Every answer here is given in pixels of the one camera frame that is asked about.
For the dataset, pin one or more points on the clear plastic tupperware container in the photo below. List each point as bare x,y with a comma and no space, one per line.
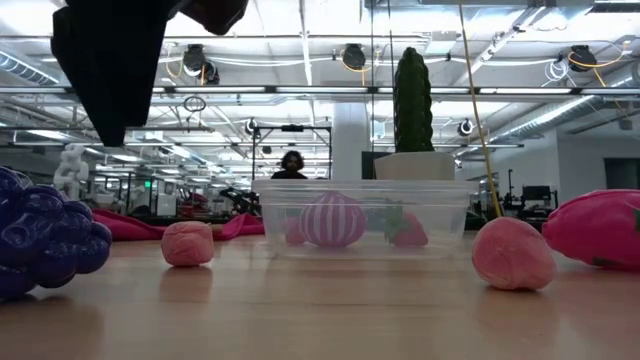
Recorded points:
450,235

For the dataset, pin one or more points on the red toy strawberry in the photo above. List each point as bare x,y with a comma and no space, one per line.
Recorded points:
410,232

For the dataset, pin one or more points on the red toy pepper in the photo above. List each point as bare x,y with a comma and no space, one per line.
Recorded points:
595,230

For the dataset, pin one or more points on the pink toy peach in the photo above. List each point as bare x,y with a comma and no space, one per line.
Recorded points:
187,245
512,255

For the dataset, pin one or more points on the white hexagonal plant pot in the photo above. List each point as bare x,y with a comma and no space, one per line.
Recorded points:
415,167

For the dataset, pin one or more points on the purple toy grapes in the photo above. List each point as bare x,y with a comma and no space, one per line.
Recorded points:
45,235

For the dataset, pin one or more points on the red cloth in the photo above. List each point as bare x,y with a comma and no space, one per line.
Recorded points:
125,227

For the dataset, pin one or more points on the person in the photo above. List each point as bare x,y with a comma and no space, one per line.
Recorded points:
290,167

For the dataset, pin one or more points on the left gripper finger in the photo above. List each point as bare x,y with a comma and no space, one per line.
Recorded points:
137,50
87,50

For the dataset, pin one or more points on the purple striped toy onion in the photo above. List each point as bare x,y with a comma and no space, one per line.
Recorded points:
332,220

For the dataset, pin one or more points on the white robot figure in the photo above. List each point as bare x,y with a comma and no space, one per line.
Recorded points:
70,172

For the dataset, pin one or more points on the black monitor on desk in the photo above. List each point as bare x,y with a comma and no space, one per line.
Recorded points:
536,193

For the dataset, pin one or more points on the black metal frame stand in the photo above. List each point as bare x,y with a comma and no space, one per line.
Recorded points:
292,128

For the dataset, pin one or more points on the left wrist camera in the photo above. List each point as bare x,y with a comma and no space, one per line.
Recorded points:
215,15

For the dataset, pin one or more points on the green cactus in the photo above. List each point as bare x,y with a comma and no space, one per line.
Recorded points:
412,100

